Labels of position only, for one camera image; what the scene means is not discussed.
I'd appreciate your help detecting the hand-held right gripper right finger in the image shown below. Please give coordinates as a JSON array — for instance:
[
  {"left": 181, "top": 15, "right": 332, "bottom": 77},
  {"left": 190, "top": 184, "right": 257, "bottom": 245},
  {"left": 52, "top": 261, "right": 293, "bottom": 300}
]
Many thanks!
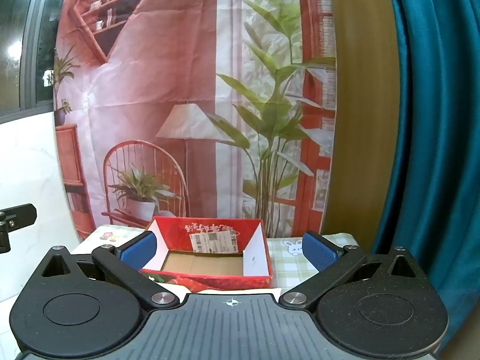
[{"left": 278, "top": 232, "right": 426, "bottom": 314}]

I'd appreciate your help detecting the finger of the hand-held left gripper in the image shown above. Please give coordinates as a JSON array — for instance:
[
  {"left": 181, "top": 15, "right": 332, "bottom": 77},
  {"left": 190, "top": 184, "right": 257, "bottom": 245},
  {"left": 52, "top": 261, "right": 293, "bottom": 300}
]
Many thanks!
[{"left": 0, "top": 203, "right": 37, "bottom": 254}]

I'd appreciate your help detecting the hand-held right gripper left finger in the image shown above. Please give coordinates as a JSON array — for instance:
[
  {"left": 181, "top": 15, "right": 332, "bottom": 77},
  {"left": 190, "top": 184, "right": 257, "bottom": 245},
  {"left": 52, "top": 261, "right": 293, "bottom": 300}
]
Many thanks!
[{"left": 38, "top": 231, "right": 181, "bottom": 310}]

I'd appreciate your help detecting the red cardboard box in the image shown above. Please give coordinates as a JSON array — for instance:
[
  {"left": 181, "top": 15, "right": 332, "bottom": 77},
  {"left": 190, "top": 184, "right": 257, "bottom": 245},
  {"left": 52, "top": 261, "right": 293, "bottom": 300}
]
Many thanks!
[{"left": 139, "top": 216, "right": 274, "bottom": 289}]

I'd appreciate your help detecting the green checked bunny tablecloth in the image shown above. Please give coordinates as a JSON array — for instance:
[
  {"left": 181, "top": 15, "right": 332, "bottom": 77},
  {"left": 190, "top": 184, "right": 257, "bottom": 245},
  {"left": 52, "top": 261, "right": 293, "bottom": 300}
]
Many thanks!
[{"left": 71, "top": 223, "right": 372, "bottom": 297}]

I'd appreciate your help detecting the printed room scene backdrop cloth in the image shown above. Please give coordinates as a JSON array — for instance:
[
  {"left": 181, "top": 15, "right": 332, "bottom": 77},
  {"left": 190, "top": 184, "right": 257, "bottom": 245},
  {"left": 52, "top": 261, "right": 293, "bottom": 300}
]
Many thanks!
[{"left": 52, "top": 0, "right": 338, "bottom": 241}]

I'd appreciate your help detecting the teal curtain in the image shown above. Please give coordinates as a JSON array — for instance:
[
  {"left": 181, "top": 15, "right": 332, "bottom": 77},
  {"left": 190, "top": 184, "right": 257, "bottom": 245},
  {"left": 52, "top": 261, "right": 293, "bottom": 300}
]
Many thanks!
[{"left": 371, "top": 0, "right": 480, "bottom": 360}]

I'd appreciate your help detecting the window with grey frame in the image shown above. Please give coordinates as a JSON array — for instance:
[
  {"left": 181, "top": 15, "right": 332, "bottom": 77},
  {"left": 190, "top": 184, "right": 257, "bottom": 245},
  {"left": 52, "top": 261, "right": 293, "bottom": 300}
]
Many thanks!
[{"left": 0, "top": 0, "right": 68, "bottom": 121}]

